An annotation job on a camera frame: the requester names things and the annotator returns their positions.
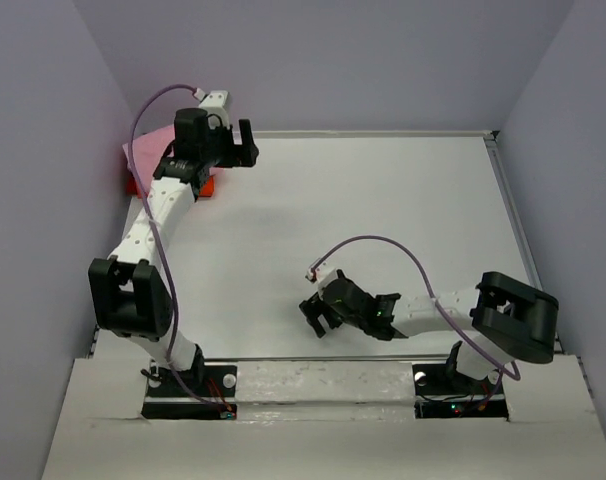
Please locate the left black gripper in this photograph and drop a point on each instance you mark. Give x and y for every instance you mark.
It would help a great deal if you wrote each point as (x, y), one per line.
(240, 156)

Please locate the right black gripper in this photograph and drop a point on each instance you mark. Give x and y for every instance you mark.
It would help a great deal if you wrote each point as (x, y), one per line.
(312, 307)

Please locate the pink t-shirt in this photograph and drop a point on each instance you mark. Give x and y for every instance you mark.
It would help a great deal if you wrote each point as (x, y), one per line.
(148, 150)

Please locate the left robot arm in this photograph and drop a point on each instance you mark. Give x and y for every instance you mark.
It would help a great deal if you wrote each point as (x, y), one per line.
(134, 296)

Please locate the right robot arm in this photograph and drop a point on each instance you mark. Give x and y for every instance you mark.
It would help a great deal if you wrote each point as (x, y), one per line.
(499, 321)

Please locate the folded orange t-shirt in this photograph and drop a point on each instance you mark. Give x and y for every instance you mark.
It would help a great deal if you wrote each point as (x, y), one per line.
(131, 188)

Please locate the aluminium table edge rail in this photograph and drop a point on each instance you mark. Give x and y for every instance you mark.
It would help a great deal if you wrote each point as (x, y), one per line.
(294, 134)

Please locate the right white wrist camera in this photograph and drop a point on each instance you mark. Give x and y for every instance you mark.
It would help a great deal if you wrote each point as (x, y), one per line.
(321, 275)

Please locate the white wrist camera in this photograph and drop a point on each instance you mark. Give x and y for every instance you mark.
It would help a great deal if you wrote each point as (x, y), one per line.
(216, 102)
(321, 275)

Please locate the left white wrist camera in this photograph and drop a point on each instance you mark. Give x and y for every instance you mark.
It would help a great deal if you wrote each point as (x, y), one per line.
(216, 102)

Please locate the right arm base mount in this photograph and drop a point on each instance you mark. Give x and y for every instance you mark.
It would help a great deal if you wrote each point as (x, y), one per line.
(443, 393)

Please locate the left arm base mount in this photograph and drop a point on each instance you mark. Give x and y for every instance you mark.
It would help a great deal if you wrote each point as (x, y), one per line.
(210, 397)

